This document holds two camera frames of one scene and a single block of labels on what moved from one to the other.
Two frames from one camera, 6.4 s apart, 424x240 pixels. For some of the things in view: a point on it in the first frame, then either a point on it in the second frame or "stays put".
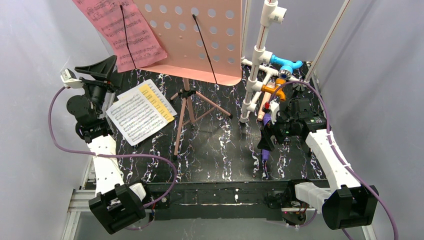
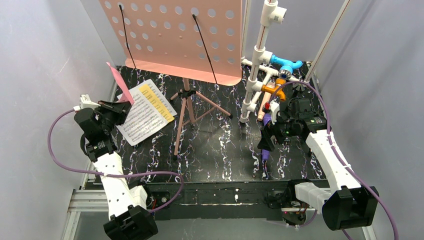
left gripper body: [100, 82] → [112, 110]
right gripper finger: [266, 142] stays put
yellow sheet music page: [146, 89] stays put
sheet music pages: [141, 107] stays put
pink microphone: [265, 100] stays put
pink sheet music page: [130, 37] → [126, 96]
